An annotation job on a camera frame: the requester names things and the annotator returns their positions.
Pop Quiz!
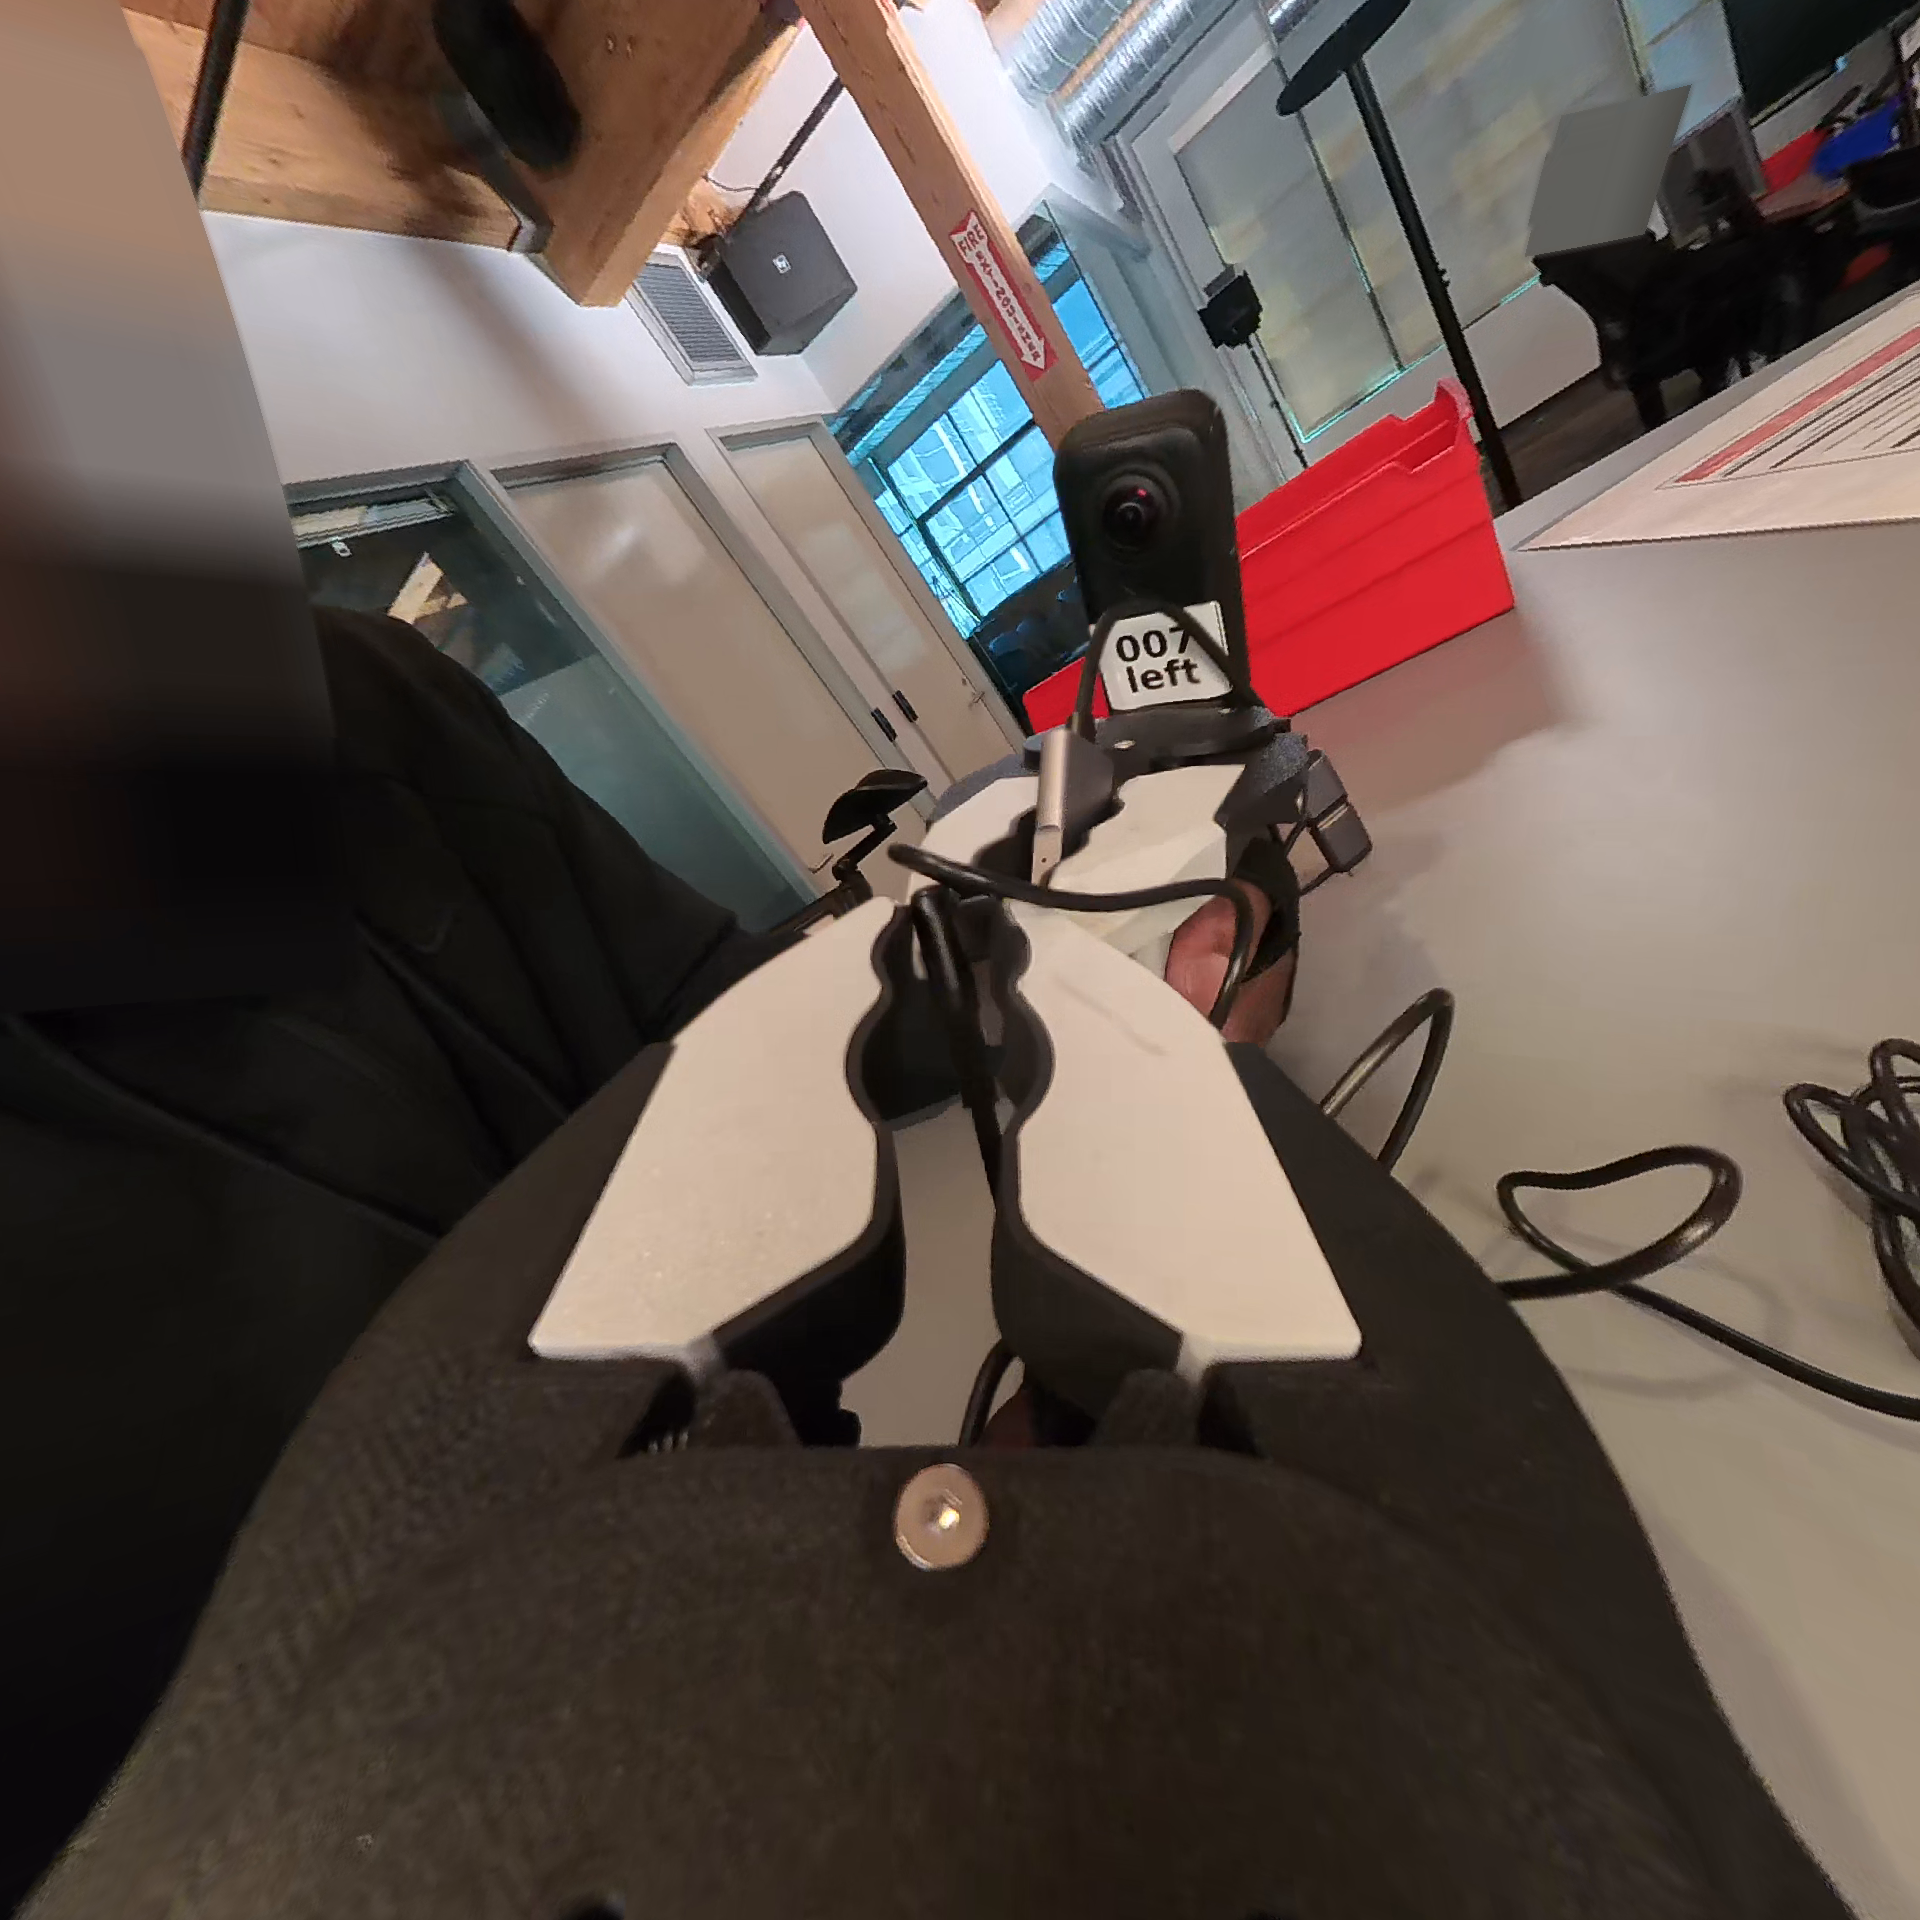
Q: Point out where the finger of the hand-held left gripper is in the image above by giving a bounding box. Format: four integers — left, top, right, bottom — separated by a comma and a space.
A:
1048, 763, 1247, 991
922, 770, 1040, 889

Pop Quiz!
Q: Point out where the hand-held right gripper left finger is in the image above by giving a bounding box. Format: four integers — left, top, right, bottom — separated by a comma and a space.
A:
526, 896, 912, 1379

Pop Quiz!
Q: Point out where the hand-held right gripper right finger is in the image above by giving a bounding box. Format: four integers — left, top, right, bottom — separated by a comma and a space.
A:
973, 900, 1364, 1384

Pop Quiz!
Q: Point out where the grey usb hub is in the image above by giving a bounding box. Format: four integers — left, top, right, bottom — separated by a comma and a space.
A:
1033, 730, 1086, 883

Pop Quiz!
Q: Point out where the thin black hub cable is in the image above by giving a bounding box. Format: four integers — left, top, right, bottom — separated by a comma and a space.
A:
887, 845, 1295, 1159

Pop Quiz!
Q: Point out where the person's left hand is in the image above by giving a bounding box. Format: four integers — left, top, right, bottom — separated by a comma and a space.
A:
1167, 904, 1299, 1045

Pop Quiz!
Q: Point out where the black office chair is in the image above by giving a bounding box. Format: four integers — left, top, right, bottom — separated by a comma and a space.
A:
816, 770, 934, 911

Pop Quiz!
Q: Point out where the red plastic bin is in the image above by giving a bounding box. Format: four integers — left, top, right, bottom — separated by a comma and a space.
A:
1022, 380, 1518, 738

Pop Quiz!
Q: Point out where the frosted glass door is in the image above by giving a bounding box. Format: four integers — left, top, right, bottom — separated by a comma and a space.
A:
709, 421, 1022, 782
493, 448, 899, 889

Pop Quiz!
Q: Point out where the black pole stand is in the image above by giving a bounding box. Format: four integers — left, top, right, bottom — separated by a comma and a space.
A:
1272, 0, 1525, 510

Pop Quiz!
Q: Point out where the laminated paper sheet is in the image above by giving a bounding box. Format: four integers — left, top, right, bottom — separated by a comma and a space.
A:
1530, 321, 1920, 551

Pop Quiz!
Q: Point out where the black wall speaker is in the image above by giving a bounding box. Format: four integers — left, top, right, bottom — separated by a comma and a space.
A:
705, 194, 860, 356

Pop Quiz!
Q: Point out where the grey wall vent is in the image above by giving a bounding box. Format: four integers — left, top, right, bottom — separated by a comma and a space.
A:
627, 252, 760, 383

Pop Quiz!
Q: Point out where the wooden post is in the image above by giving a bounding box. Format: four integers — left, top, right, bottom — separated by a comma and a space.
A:
802, 0, 1107, 438

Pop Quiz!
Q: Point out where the metal air duct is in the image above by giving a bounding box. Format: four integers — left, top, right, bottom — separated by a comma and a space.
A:
1002, 0, 1294, 137

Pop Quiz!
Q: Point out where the black cable bundle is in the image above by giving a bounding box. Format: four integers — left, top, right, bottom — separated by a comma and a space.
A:
1783, 1043, 1920, 1295

